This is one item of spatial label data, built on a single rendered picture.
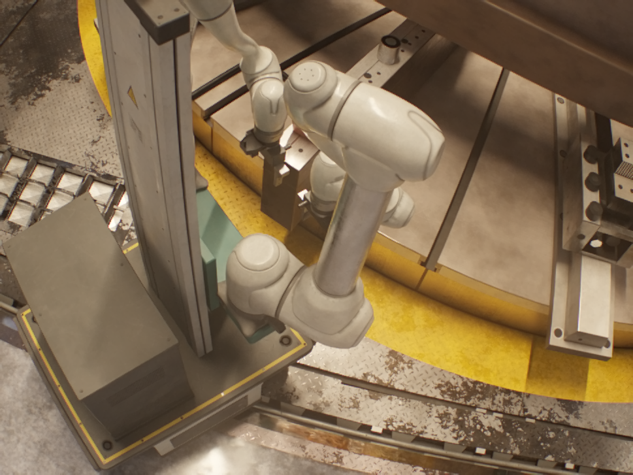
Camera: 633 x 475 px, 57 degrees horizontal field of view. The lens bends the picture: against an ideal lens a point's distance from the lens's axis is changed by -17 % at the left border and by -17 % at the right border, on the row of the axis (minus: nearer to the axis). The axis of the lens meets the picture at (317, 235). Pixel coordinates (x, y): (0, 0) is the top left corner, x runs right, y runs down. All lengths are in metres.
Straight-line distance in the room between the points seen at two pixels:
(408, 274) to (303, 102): 1.59
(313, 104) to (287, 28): 1.98
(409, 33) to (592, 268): 1.19
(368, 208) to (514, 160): 1.64
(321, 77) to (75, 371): 0.99
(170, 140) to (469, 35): 1.43
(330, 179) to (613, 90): 1.18
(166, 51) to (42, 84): 2.53
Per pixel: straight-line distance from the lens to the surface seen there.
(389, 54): 2.51
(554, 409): 2.84
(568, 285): 2.62
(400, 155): 1.21
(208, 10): 1.57
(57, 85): 3.53
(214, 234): 2.01
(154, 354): 1.73
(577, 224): 2.47
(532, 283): 2.63
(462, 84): 3.13
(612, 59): 2.37
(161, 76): 1.11
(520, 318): 2.79
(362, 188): 1.32
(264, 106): 1.90
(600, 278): 2.61
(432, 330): 2.76
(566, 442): 2.83
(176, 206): 1.43
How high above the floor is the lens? 2.46
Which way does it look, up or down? 59 degrees down
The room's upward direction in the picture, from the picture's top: 12 degrees clockwise
